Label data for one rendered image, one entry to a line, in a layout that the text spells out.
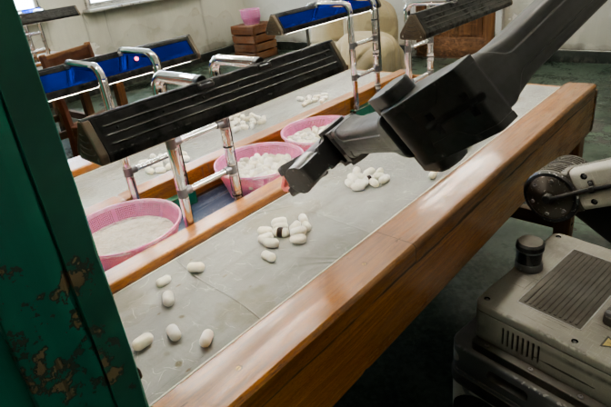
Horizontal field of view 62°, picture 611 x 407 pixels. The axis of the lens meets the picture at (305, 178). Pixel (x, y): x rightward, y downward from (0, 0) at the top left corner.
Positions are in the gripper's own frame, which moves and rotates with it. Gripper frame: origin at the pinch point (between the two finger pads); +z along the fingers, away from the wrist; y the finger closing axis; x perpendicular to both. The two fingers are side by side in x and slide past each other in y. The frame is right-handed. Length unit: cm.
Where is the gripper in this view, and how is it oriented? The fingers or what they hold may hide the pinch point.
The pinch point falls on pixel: (285, 186)
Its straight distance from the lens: 112.2
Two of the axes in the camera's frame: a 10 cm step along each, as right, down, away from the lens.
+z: -4.9, 4.0, 7.7
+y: -6.7, 4.0, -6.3
